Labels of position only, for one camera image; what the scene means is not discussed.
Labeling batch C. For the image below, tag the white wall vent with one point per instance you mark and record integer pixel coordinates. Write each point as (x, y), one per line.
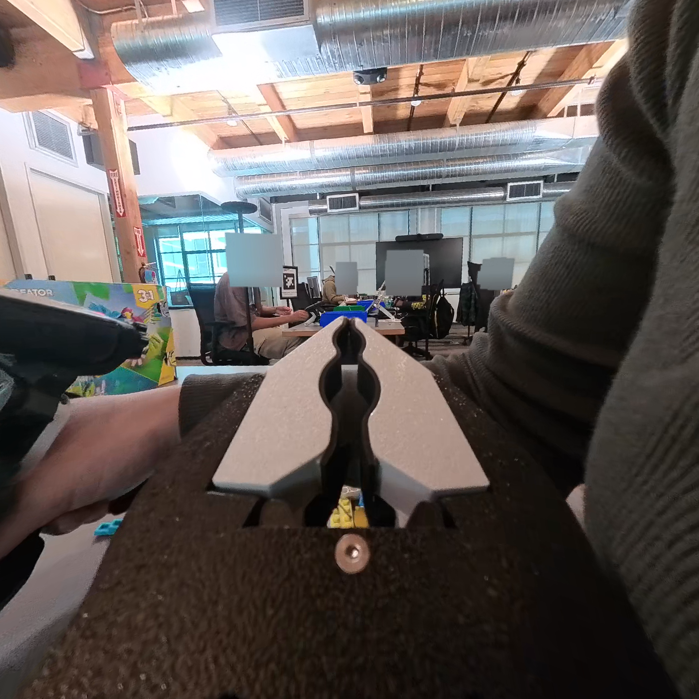
(52, 135)

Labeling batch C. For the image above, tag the long silver ventilation duct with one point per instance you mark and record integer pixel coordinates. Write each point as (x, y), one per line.
(409, 172)
(437, 197)
(409, 145)

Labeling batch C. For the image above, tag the black box speaker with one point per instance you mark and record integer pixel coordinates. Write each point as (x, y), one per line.
(90, 150)

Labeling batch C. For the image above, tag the black floor lamp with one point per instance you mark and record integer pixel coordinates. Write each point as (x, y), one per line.
(239, 207)

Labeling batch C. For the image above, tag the black dome camera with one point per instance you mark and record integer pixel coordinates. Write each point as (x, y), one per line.
(370, 76)

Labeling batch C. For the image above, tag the black and white marker sign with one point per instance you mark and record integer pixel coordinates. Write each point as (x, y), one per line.
(288, 282)

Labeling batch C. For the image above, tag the sky blue plate brick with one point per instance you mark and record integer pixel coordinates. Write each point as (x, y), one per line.
(107, 527)

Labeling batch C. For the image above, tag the red fire extinguisher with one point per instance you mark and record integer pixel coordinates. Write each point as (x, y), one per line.
(146, 272)

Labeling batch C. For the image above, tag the blue storage bin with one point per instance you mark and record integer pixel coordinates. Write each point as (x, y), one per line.
(341, 318)

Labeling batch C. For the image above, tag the white duct grille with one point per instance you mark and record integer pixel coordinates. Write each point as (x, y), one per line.
(524, 190)
(343, 202)

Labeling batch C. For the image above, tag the white recycling bin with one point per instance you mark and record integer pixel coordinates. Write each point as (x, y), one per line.
(184, 330)

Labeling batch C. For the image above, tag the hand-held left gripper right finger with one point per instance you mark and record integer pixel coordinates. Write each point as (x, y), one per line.
(426, 437)

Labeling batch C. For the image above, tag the wooden work desk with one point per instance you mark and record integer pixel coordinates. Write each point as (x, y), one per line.
(387, 327)

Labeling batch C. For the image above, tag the colourful toy set box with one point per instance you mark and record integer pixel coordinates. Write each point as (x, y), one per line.
(147, 371)

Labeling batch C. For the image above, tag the wooden column with red signs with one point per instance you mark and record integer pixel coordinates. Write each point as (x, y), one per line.
(117, 191)

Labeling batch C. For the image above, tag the glass meeting room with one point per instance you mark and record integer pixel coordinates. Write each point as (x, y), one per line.
(185, 245)

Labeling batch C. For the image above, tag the large pile of colourful bricks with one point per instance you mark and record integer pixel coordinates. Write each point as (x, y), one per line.
(344, 516)

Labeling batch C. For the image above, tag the black wall screen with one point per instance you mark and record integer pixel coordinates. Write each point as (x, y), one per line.
(448, 262)

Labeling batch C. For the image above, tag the wide silver ventilation duct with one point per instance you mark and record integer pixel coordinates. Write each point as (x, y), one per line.
(437, 33)

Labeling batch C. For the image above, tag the person's right hand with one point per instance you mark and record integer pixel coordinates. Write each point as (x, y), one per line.
(109, 437)

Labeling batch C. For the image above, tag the black office chair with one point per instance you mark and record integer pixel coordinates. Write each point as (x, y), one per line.
(199, 316)

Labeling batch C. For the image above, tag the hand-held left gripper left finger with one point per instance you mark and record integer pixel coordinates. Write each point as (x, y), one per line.
(273, 437)

